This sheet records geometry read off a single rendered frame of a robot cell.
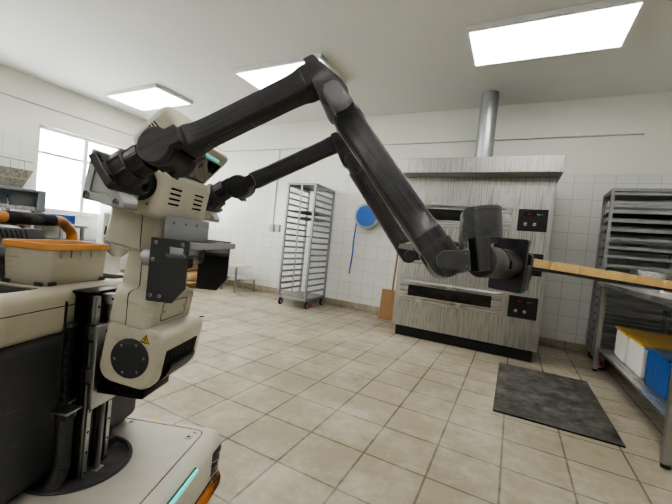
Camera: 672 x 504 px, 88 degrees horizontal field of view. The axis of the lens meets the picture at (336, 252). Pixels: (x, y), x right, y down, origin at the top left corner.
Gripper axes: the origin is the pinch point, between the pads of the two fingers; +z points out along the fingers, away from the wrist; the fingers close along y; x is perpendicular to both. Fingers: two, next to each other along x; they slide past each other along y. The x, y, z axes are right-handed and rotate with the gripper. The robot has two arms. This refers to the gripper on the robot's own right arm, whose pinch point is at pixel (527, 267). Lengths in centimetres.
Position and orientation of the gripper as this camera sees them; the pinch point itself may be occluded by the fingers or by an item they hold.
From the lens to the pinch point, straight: 83.3
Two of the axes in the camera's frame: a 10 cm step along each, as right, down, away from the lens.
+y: 1.3, -9.9, -0.3
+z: 7.7, 0.8, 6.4
